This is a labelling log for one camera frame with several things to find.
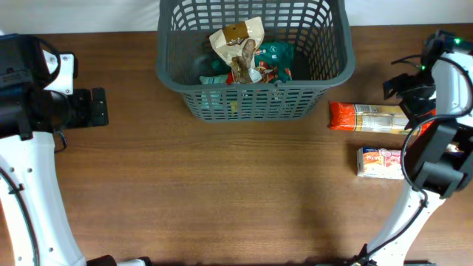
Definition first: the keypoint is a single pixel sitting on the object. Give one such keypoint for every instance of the multicolour tissue multipack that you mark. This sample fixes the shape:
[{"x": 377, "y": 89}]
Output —
[{"x": 379, "y": 163}]

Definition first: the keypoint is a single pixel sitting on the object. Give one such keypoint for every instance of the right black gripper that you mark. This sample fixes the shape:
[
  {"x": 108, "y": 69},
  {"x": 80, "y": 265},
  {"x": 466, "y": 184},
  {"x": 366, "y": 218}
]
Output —
[{"x": 411, "y": 110}]

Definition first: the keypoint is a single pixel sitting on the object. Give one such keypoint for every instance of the teal wet wipes pack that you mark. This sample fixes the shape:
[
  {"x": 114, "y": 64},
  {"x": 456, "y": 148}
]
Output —
[{"x": 212, "y": 79}]

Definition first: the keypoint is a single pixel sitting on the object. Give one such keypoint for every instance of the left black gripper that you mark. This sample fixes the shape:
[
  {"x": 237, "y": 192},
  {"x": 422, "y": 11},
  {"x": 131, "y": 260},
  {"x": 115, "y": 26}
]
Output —
[{"x": 86, "y": 116}]

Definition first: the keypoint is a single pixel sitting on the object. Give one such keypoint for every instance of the green Nescafe coffee bag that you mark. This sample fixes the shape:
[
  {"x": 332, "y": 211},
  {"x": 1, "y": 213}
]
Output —
[{"x": 274, "y": 62}]

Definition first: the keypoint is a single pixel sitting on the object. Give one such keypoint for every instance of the orange spaghetti packet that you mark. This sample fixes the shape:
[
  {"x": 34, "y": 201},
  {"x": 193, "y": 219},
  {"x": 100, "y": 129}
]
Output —
[{"x": 368, "y": 118}]

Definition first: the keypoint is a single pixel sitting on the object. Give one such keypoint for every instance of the beige brown snack pouch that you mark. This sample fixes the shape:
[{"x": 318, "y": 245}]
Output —
[{"x": 236, "y": 44}]

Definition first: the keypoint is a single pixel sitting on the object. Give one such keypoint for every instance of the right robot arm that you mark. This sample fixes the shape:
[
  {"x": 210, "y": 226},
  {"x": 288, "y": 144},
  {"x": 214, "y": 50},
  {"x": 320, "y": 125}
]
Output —
[{"x": 436, "y": 156}]

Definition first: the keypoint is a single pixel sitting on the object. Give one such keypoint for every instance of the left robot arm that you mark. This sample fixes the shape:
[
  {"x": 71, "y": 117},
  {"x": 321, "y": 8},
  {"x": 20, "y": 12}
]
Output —
[{"x": 39, "y": 102}]

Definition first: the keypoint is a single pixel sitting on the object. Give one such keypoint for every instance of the grey plastic basket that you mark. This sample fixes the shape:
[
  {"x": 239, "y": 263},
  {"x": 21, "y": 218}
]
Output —
[{"x": 318, "y": 31}]

